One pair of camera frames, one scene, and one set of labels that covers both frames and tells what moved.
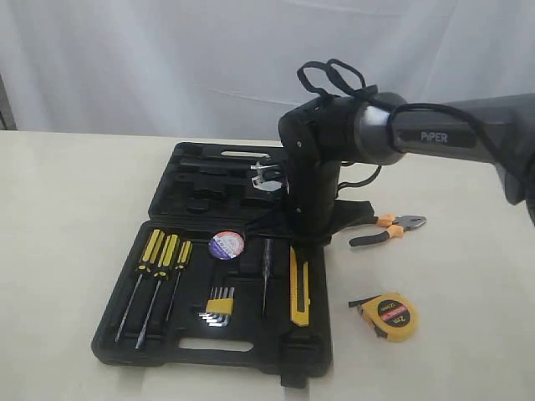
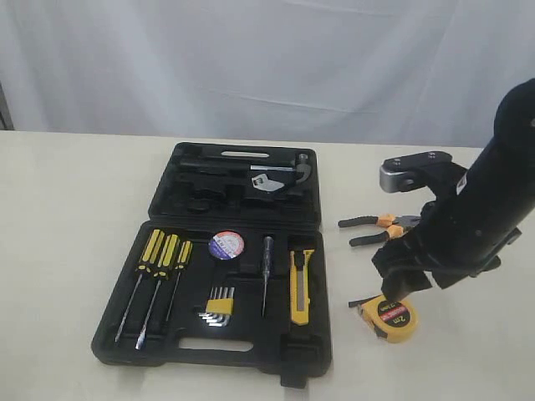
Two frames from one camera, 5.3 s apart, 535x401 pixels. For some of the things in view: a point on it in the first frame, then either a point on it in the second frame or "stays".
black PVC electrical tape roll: [226, 245] stays
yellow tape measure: [393, 315] stays
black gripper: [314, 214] -> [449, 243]
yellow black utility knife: [299, 317] stays
